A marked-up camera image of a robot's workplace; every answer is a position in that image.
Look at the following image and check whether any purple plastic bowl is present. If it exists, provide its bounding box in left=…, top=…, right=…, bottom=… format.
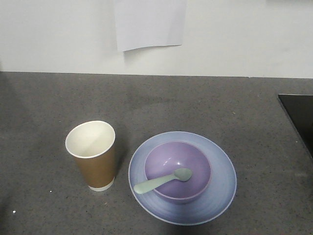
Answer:
left=144, top=141, right=212, bottom=204

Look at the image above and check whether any pale green plastic spoon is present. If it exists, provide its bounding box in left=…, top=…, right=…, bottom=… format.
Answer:
left=133, top=168, right=193, bottom=194

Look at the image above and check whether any brown paper cup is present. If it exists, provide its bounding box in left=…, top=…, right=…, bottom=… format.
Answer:
left=65, top=120, right=116, bottom=192

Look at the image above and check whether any light blue plate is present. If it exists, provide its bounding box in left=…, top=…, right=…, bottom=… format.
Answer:
left=128, top=131, right=237, bottom=226

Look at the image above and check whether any white paper sheet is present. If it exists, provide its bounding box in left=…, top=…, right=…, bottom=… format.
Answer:
left=113, top=0, right=187, bottom=51

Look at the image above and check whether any black induction cooktop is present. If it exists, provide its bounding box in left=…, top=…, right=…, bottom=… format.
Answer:
left=278, top=94, right=313, bottom=158

